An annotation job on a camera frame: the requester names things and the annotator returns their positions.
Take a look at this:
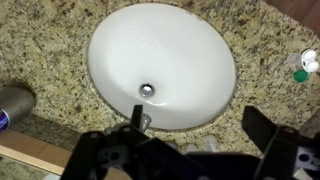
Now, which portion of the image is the green lens case cap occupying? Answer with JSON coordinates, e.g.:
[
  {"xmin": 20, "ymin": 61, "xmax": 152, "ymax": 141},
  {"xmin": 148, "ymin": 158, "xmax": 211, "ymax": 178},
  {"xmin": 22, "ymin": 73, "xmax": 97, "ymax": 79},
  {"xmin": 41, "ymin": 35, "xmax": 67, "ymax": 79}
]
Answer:
[{"xmin": 292, "ymin": 69, "xmax": 311, "ymax": 84}]

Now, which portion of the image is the clear lens case cap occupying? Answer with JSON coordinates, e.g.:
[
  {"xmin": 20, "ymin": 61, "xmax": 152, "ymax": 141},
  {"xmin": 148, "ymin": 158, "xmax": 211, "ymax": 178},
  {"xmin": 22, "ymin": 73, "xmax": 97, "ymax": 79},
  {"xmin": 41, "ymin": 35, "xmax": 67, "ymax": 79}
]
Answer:
[{"xmin": 287, "ymin": 53, "xmax": 303, "ymax": 68}]

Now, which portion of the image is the metal toothbrush cup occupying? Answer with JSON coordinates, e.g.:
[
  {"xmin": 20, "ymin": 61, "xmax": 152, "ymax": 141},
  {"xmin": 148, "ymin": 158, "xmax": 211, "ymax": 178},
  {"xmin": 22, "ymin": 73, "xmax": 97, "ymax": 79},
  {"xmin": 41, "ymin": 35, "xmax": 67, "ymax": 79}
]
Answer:
[{"xmin": 0, "ymin": 87, "xmax": 37, "ymax": 133}]

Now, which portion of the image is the purple white toothpaste tube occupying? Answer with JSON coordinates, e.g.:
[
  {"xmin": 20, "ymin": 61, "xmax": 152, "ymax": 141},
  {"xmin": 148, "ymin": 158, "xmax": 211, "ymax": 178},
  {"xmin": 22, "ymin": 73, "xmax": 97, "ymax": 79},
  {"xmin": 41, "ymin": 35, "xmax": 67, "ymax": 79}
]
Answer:
[{"xmin": 0, "ymin": 108, "xmax": 11, "ymax": 132}]

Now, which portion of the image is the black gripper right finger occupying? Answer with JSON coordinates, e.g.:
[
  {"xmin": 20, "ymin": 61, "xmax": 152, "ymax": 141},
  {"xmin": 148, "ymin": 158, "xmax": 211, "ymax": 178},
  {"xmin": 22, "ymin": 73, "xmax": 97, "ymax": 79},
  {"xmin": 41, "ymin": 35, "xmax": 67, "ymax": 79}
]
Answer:
[{"xmin": 241, "ymin": 105, "xmax": 320, "ymax": 180}]

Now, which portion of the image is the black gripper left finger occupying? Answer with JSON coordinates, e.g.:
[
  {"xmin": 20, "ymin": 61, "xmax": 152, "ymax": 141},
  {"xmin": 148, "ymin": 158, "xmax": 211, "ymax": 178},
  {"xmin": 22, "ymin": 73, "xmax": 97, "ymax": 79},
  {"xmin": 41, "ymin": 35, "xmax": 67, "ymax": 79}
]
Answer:
[{"xmin": 61, "ymin": 104, "xmax": 188, "ymax": 180}]

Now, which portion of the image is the white oval sink basin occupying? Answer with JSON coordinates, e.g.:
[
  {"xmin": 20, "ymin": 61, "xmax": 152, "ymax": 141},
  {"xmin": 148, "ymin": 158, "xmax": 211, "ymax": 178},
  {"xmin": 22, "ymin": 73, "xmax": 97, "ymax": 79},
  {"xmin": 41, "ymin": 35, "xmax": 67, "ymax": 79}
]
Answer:
[{"xmin": 87, "ymin": 2, "xmax": 238, "ymax": 131}]

